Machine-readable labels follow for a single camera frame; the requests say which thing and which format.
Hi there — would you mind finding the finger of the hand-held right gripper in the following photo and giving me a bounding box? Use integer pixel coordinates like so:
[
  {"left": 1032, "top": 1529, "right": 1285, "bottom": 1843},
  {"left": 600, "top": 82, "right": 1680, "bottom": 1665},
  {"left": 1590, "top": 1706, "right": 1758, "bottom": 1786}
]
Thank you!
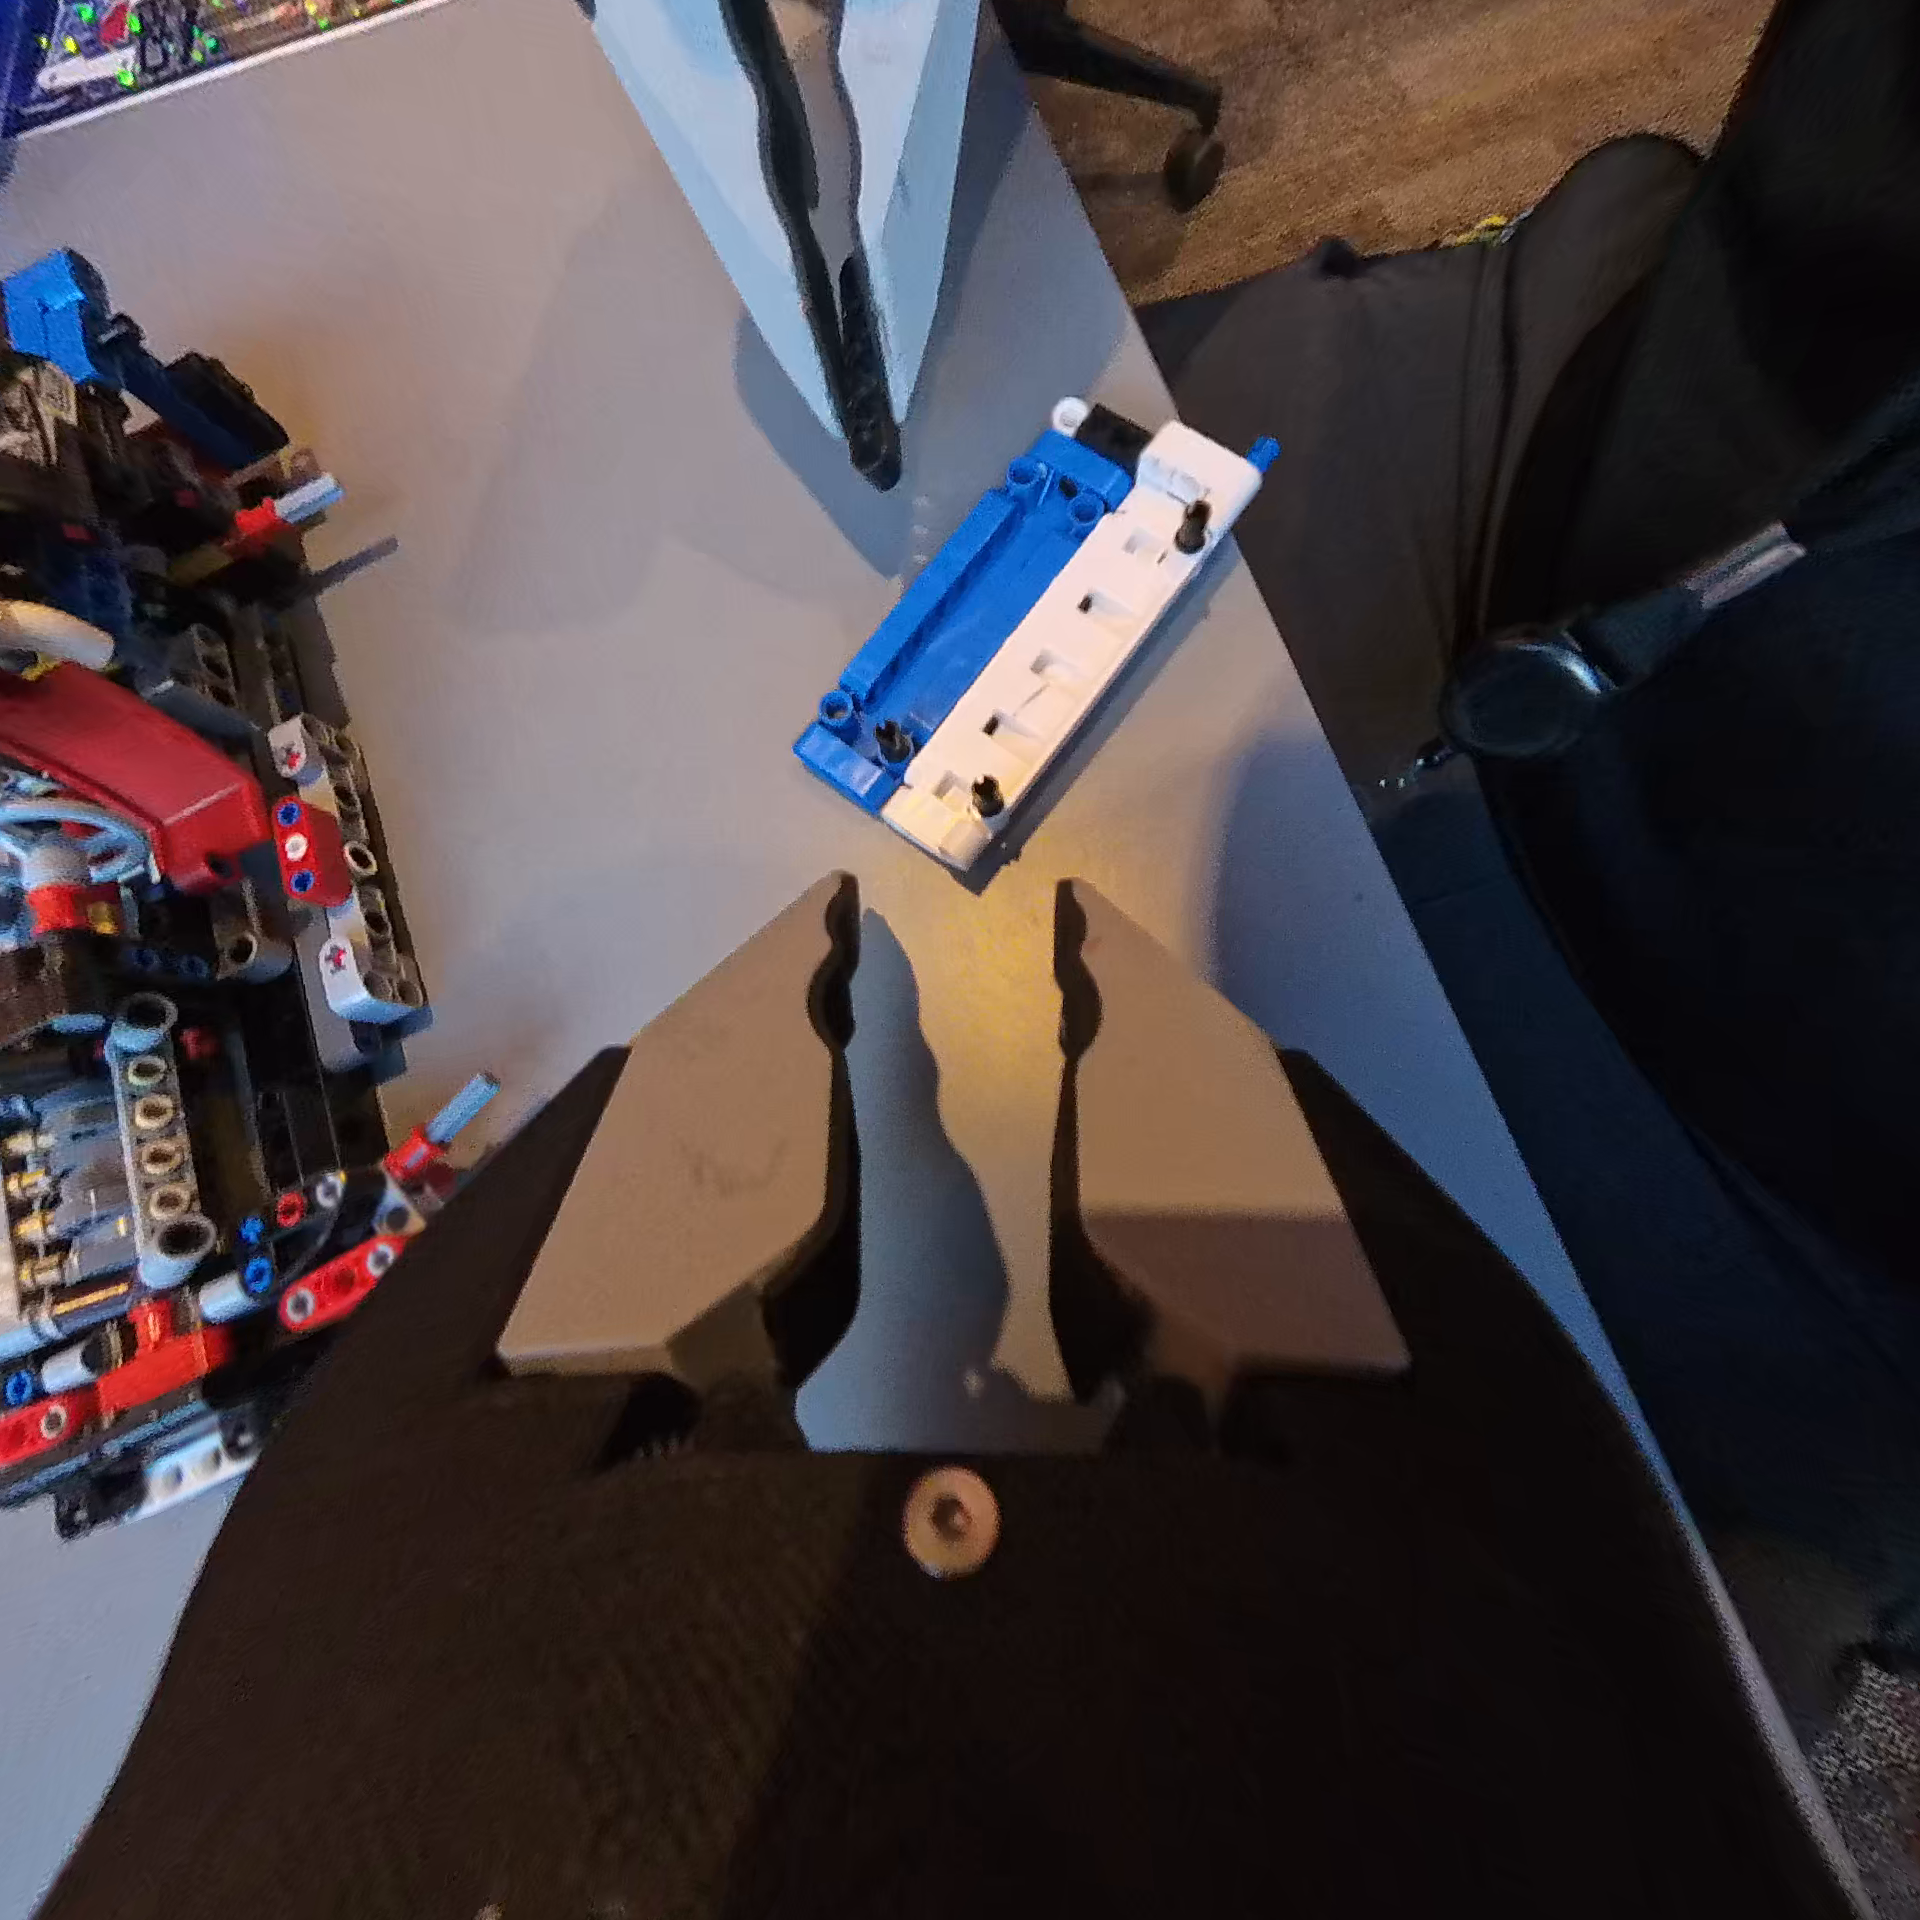
[
  {"left": 803, "top": 0, "right": 987, "bottom": 434},
  {"left": 589, "top": 0, "right": 857, "bottom": 442}
]

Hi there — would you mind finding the blue and white brick assembly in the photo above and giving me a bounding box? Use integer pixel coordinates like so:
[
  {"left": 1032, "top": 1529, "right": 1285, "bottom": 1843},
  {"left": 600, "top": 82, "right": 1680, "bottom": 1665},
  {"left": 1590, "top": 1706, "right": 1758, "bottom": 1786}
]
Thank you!
[{"left": 790, "top": 397, "right": 1281, "bottom": 874}]

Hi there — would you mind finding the black office chair base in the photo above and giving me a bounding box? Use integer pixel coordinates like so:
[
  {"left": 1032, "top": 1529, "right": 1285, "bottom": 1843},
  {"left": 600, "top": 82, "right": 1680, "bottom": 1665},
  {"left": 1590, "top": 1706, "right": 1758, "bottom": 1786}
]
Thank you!
[{"left": 989, "top": 0, "right": 1230, "bottom": 213}]

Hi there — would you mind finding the brick toy car model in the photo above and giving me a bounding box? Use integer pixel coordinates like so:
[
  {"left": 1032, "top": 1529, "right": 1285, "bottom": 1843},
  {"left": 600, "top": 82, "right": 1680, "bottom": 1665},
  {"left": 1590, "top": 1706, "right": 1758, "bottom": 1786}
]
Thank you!
[{"left": 0, "top": 248, "right": 506, "bottom": 1548}]

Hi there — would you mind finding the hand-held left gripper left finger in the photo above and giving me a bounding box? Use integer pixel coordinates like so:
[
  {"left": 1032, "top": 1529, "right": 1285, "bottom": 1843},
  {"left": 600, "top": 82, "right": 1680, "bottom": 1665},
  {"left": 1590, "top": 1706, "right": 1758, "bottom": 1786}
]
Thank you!
[{"left": 496, "top": 870, "right": 865, "bottom": 1396}]

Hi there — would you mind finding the grey desk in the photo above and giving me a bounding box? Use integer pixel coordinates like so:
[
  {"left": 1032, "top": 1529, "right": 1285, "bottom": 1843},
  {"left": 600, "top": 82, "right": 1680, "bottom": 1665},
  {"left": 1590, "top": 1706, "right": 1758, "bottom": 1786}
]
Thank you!
[{"left": 0, "top": 0, "right": 1846, "bottom": 1920}]

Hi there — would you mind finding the blue flat box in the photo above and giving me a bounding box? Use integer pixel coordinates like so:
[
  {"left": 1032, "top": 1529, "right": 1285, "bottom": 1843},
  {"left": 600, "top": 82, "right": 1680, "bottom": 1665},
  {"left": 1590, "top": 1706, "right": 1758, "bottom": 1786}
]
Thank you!
[{"left": 0, "top": 0, "right": 443, "bottom": 139}]

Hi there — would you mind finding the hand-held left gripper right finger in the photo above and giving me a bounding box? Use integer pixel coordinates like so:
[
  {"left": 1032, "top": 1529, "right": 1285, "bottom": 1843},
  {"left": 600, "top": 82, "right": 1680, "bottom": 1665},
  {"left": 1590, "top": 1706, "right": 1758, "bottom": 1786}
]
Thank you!
[{"left": 1048, "top": 877, "right": 1416, "bottom": 1404}]

